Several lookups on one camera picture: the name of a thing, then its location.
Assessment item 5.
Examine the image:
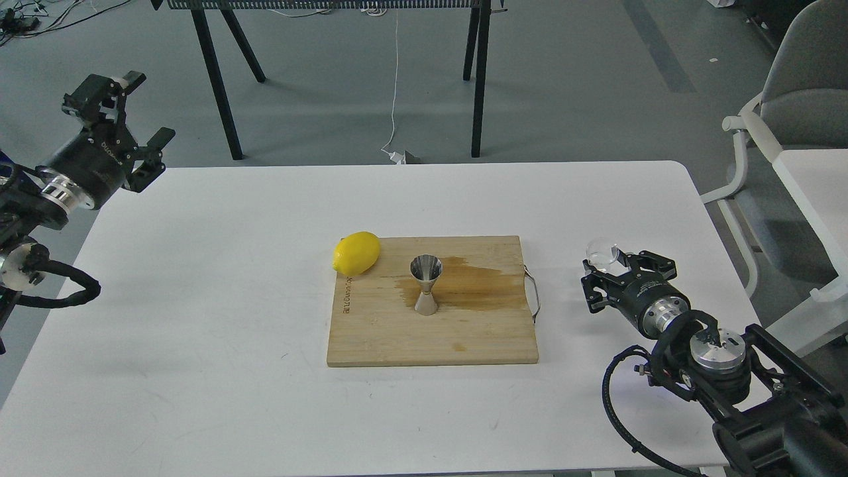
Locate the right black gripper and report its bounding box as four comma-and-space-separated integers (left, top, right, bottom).
580, 250, 690, 339

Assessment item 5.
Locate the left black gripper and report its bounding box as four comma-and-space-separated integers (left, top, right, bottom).
36, 72, 176, 211

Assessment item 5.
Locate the small clear glass cup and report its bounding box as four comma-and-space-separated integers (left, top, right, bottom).
586, 237, 628, 276

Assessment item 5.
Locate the steel double jigger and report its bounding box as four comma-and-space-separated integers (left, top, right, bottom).
409, 254, 443, 316

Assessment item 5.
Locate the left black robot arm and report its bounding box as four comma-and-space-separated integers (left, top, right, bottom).
1, 72, 176, 322

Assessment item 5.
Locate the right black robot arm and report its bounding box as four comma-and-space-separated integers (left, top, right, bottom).
581, 247, 847, 476

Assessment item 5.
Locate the bamboo cutting board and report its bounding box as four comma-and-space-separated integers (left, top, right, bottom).
326, 236, 539, 366

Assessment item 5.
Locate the grey office chair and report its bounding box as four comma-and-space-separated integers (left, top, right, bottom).
702, 1, 847, 289

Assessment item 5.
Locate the yellow lemon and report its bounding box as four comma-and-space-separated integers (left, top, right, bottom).
331, 231, 381, 277

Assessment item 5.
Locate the floor cables pile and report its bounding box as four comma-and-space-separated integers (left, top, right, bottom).
0, 0, 133, 46

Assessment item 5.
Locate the white hanging cable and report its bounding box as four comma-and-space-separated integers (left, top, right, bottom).
381, 10, 421, 164

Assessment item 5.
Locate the black metal table frame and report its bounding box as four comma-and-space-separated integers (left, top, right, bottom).
144, 9, 522, 167

